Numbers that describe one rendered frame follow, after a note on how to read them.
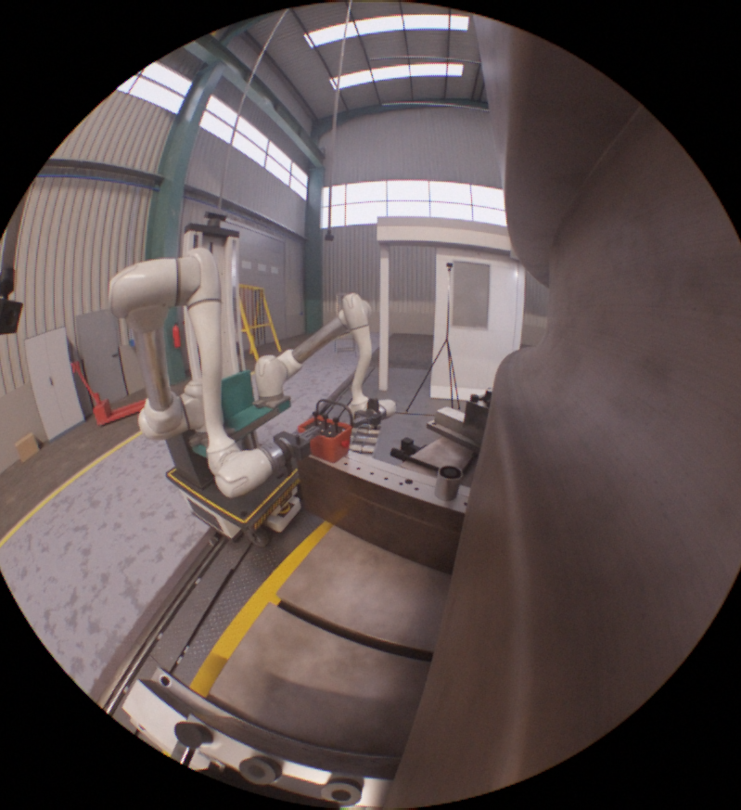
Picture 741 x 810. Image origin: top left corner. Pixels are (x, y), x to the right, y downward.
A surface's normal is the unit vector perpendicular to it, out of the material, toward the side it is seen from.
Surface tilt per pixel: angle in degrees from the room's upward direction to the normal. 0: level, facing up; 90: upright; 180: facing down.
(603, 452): 44
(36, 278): 90
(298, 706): 0
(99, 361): 90
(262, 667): 0
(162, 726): 0
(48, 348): 90
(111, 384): 90
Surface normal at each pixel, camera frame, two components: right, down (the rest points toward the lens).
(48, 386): 0.98, 0.07
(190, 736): 0.00, -0.93
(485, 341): -0.18, 0.36
